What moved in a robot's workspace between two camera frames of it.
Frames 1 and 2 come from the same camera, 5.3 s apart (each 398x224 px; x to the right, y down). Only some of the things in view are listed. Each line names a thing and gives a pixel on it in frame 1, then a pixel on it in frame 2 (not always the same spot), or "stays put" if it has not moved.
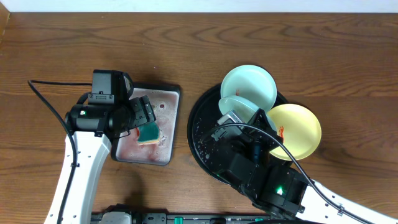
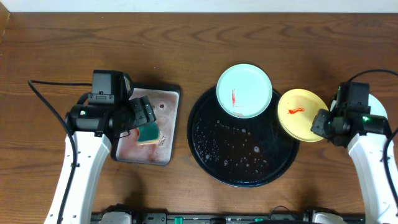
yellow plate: (298, 129) -> (297, 110)
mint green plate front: (243, 106) -> (377, 108)
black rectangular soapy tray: (165, 100) stays put
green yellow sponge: (148, 134) stays put
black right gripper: (237, 154) -> (318, 125)
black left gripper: (143, 112) stays put
